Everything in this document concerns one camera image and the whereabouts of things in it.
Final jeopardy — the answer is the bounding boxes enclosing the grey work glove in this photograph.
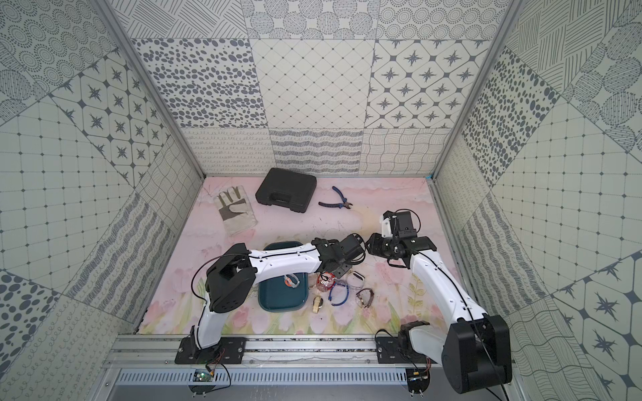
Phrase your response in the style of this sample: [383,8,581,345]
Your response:
[214,185,257,237]

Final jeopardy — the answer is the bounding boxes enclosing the black plastic tool case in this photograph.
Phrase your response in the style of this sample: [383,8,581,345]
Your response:
[255,168,317,213]

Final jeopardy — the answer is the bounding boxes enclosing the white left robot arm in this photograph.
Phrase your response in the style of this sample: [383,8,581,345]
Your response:
[191,233,365,351]

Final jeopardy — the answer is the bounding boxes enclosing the white grey strap watch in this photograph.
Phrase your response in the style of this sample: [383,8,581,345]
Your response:
[345,272,365,291]

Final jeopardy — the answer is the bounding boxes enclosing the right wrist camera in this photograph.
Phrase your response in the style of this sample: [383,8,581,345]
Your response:
[381,208,421,239]

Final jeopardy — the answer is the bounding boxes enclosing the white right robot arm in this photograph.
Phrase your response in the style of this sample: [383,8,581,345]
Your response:
[366,233,513,394]

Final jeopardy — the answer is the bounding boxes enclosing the red transparent watch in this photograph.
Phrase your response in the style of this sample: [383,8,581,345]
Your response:
[315,272,336,292]

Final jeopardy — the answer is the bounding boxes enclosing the teal storage tray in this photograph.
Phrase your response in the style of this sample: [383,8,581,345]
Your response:
[257,242,310,312]

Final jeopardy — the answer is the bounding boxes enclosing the blue handled pliers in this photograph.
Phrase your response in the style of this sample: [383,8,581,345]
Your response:
[318,185,354,210]

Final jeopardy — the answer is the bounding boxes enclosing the orange white kids watch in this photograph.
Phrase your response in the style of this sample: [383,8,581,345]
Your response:
[284,274,300,288]

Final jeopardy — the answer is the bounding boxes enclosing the blue strap watch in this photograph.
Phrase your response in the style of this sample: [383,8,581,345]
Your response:
[328,280,350,307]

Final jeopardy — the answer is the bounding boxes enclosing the aluminium mounting rail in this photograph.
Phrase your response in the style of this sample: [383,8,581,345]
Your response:
[112,322,429,365]

